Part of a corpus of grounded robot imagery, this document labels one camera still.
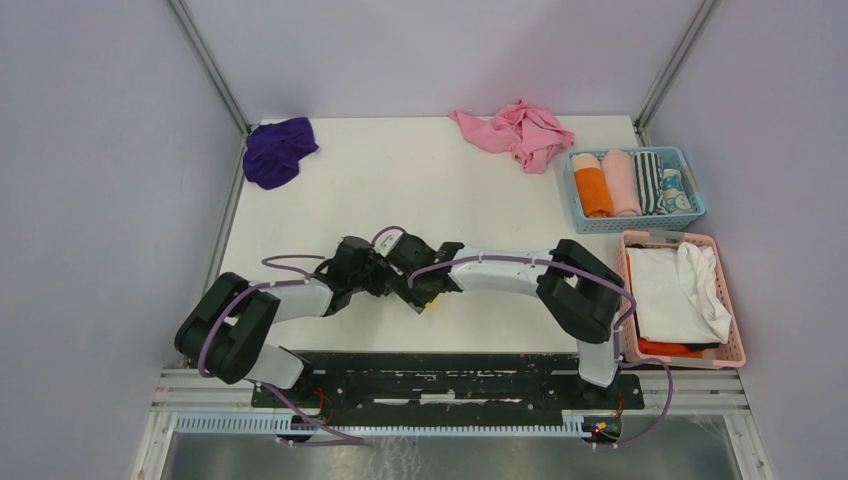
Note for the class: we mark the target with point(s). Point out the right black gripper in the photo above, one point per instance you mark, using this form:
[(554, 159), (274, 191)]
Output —
[(416, 298)]

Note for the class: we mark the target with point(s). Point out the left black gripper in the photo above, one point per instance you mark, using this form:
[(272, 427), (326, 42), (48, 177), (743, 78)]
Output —
[(383, 270)]

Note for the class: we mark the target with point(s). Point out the yellow towel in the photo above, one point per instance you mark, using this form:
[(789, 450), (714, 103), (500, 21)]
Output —
[(432, 306)]

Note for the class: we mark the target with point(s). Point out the green white striped towel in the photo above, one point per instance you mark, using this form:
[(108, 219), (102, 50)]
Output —
[(648, 170)]

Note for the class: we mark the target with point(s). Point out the teal patterned towel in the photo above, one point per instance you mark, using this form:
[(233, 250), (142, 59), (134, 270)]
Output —
[(676, 200)]

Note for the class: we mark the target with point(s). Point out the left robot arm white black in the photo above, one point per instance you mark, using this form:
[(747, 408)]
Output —
[(225, 335)]

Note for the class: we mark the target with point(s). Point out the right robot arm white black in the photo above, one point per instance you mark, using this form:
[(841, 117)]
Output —
[(580, 291)]

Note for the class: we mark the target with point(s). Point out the purple towel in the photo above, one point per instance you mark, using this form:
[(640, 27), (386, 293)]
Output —
[(274, 151)]

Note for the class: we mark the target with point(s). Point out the pink crumpled towel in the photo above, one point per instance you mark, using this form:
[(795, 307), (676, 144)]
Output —
[(530, 133)]

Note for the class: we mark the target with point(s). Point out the orange rolled towel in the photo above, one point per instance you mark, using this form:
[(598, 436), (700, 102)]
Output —
[(591, 186)]

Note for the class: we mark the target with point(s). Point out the blue plastic basket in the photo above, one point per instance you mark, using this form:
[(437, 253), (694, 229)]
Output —
[(672, 158)]

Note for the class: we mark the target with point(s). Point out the light pink rolled towel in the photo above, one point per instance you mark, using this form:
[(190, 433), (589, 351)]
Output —
[(618, 169)]

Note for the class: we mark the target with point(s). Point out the orange cloth in basket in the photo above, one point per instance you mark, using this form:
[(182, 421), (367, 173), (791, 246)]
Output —
[(660, 349)]

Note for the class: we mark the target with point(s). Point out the white cloth in basket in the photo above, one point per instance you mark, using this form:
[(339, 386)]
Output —
[(677, 295)]

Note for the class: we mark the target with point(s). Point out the pink plastic basket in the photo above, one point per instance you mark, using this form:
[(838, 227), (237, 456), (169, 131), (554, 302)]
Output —
[(715, 356)]

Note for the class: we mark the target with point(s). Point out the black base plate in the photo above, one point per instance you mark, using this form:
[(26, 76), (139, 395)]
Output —
[(453, 389)]

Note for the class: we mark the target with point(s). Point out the blue slotted cable duct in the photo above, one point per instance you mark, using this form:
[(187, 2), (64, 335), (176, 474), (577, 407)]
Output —
[(283, 424)]

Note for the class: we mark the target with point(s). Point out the aluminium frame rails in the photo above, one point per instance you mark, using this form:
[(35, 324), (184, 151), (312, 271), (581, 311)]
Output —
[(695, 394)]

